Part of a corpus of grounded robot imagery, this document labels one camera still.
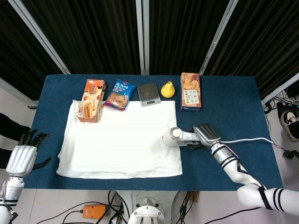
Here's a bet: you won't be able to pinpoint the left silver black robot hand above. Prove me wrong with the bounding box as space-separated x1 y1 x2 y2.
6 129 52 177

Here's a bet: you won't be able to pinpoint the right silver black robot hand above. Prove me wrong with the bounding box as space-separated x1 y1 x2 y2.
186 123 221 151

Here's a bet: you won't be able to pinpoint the white handheld steamer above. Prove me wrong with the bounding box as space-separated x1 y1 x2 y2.
162 127 201 148

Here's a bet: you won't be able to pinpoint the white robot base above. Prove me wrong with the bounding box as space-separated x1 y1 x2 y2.
128 190 173 224

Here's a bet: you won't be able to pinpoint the white cloth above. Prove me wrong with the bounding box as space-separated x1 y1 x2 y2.
56 99 183 180

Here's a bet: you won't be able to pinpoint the black trousers of person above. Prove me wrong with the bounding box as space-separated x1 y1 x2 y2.
0 112 31 169

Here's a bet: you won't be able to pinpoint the dark blue table cover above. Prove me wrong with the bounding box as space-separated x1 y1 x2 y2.
15 74 284 192

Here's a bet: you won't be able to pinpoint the blue and orange cookie box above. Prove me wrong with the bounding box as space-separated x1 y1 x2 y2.
179 72 203 112

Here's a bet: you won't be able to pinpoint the yellow pear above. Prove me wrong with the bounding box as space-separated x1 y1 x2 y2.
160 81 177 98

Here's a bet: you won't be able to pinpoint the silver digital kitchen scale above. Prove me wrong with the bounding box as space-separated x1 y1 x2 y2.
136 82 162 107

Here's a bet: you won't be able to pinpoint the black and white sneaker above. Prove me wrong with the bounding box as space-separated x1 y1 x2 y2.
280 110 299 143

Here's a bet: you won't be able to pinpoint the black power adapter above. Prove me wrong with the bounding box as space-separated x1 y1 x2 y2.
282 150 299 160

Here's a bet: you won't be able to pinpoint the open orange snack box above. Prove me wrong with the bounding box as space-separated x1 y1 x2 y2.
77 78 107 124

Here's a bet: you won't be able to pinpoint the orange power box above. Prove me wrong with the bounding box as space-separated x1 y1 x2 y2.
82 204 107 220

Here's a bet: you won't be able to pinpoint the blue snack bag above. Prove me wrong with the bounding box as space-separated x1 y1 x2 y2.
102 79 137 111

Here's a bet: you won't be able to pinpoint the black curtain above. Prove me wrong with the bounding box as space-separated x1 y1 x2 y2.
0 0 299 101

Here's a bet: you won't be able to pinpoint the white power cable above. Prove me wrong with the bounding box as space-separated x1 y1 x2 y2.
220 137 275 146

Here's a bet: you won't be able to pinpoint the low aluminium frame rail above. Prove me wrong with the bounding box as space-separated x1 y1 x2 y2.
261 72 299 105
0 77 39 108

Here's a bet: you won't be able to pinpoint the slanted aluminium frame post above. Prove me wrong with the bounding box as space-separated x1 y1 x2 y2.
7 0 71 75
199 0 239 76

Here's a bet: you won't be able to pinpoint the upright aluminium frame post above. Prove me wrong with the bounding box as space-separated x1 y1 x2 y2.
135 0 150 76

